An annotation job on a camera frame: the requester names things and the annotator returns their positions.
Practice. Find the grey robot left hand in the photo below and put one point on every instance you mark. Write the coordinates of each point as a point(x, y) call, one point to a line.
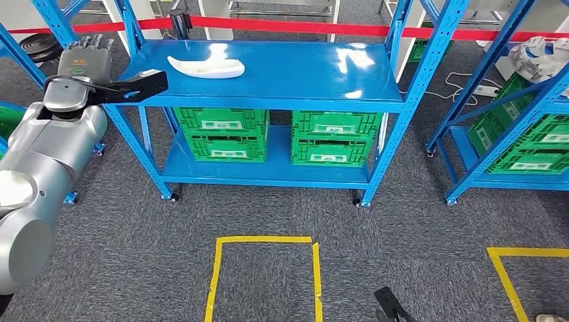
point(84, 62)

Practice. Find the white curved part orange writing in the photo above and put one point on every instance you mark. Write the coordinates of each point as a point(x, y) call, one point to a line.
point(209, 70)

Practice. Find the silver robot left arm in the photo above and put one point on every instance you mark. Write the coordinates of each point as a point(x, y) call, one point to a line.
point(44, 155)

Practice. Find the grey machined part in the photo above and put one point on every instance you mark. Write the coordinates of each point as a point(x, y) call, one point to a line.
point(533, 58)

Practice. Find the black stool chrome base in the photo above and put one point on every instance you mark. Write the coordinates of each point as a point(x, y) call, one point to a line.
point(40, 46)

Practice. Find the white panel table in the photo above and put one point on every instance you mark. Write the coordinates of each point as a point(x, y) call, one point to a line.
point(149, 13)
point(551, 17)
point(215, 17)

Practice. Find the red barrier belt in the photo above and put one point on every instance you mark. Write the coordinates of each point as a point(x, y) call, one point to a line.
point(289, 27)

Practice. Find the white power strip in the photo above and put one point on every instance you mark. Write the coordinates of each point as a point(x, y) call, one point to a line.
point(487, 91)

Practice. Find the person's shoe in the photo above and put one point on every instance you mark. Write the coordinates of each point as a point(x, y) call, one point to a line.
point(553, 318)

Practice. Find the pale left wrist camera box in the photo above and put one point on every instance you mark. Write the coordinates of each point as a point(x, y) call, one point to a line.
point(149, 73)

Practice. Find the black left wrist camera bracket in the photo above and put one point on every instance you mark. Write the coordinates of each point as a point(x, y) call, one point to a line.
point(155, 86)

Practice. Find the black barrier post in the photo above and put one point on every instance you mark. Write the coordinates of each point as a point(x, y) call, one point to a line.
point(180, 24)

